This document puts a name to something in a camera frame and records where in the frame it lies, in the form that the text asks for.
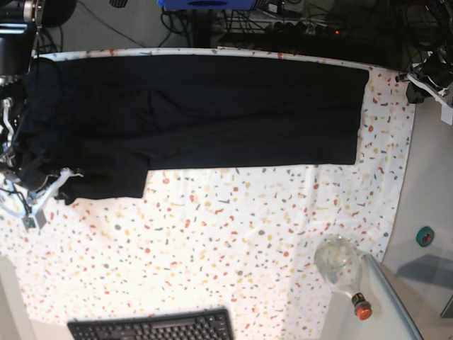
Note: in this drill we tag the black computer keyboard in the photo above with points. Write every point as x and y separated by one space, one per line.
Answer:
208 324

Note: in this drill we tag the blue box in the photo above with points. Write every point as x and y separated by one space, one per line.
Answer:
175 5

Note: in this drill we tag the green tape roll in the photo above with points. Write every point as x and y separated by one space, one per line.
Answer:
425 236

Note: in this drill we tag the black t-shirt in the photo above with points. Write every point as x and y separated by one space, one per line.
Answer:
118 118

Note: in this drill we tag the terrazzo pattern tablecloth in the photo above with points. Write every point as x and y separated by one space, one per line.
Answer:
240 238

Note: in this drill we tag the grey metal bar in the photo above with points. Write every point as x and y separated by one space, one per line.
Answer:
390 319

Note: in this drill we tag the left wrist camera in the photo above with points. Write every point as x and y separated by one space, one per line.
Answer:
447 115

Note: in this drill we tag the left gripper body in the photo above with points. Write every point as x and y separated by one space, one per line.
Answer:
428 80

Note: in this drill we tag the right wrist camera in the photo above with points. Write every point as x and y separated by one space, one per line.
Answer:
35 220

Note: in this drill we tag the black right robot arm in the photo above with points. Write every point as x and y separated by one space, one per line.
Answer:
14 71

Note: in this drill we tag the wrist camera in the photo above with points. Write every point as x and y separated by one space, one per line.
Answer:
35 220
447 115

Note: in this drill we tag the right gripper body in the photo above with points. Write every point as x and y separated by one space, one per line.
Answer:
31 195

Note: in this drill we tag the clear bottle with orange cap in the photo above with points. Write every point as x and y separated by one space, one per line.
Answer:
340 265

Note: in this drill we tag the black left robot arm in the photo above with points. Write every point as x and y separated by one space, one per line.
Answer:
427 27

